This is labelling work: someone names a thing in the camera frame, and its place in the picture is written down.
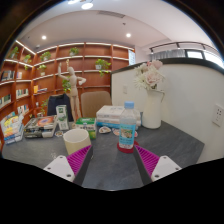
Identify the blue white tissue pack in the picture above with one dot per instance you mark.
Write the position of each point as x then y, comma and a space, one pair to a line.
106, 124

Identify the grey curtain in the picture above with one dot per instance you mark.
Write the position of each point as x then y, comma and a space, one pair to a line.
166, 55

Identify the ceiling air vent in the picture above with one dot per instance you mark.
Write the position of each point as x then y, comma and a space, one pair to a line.
111, 14

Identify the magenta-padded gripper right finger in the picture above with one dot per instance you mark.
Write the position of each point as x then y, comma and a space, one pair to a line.
160, 166

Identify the pink white flower bouquet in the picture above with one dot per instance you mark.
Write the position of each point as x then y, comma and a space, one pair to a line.
150, 76

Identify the window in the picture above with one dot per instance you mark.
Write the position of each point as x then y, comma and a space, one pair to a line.
195, 54

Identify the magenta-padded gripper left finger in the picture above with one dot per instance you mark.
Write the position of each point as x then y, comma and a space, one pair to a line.
66, 166

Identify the white wall socket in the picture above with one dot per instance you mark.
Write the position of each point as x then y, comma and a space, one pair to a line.
218, 115

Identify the recessed ceiling downlights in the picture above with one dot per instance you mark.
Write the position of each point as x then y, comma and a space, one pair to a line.
128, 35

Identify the small printed round badge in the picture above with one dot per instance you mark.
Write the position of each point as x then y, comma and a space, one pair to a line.
104, 129
116, 132
59, 133

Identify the orange wooden shelf unit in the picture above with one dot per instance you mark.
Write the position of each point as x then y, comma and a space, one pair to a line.
90, 83

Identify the multi-bulb ceiling lamp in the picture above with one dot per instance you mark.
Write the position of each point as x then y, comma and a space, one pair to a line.
87, 5

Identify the wooden artist mannequin figure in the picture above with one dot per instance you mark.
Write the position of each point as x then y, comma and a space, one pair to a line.
74, 86

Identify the tan upholstered chair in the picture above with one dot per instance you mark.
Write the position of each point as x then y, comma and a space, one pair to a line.
95, 103

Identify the white wall switch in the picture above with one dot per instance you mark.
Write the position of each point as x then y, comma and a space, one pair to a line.
125, 89

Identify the white ceramic vase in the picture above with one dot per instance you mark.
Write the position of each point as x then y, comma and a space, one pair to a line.
151, 113

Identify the clear blue-capped water bottle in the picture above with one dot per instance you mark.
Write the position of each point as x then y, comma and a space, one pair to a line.
127, 130

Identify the flat green white box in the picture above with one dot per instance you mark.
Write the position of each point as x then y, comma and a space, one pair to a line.
86, 124

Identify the black office chair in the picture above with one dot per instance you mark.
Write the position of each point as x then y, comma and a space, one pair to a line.
55, 106

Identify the flat round red coaster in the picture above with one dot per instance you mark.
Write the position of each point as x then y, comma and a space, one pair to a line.
125, 150

